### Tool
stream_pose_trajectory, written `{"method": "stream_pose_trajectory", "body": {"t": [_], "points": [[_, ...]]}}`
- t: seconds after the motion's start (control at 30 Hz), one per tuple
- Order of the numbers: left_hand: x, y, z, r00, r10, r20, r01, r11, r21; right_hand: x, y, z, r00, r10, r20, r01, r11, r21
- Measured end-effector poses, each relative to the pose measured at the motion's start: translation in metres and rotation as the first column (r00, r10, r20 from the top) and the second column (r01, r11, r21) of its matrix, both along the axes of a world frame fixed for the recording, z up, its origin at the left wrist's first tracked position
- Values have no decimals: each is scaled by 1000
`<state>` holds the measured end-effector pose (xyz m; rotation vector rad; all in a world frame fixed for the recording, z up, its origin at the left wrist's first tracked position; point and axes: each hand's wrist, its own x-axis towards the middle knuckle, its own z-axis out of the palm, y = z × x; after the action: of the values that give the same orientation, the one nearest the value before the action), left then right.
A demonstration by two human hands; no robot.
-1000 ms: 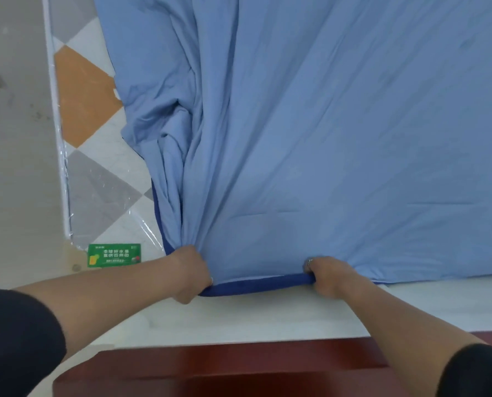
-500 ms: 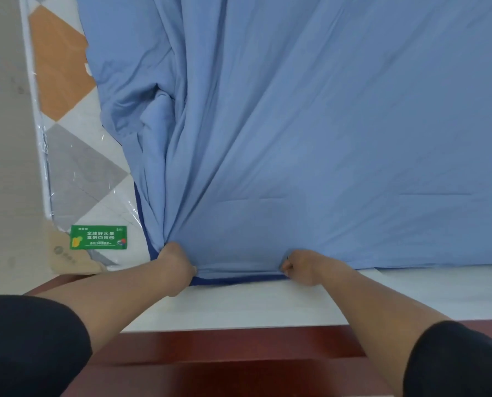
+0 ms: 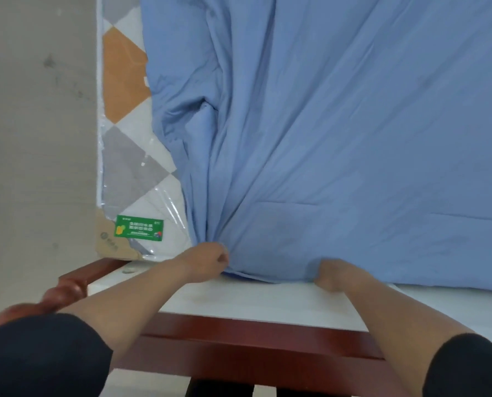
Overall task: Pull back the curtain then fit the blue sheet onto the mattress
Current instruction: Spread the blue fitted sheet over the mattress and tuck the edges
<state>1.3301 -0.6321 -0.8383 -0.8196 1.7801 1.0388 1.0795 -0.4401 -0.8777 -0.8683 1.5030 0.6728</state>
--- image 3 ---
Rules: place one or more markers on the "brown cardboard corner guard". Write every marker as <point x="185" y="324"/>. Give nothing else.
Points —
<point x="109" y="243"/>

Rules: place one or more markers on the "person's left forearm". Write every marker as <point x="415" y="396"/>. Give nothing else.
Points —
<point x="134" y="301"/>

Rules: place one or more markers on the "grey crown print mattress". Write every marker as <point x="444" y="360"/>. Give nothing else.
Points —
<point x="126" y="161"/>

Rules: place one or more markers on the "person's right forearm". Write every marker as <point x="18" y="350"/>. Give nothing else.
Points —
<point x="403" y="326"/>

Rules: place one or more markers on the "light blue sheet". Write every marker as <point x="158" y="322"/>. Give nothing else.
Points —
<point x="333" y="119"/>

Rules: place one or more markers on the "white wooden bed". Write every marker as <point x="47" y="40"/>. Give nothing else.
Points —
<point x="250" y="301"/>

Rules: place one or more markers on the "person's black shirt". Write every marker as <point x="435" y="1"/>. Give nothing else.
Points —
<point x="39" y="359"/>

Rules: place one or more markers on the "green rectangular sticker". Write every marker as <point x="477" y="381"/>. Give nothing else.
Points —
<point x="138" y="228"/>

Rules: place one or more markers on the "person's right hand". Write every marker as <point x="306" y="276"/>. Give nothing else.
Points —
<point x="339" y="276"/>

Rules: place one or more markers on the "person's left hand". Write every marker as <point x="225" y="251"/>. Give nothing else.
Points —
<point x="204" y="262"/>

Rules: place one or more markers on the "person's black trousers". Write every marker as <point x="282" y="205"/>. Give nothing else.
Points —
<point x="219" y="389"/>

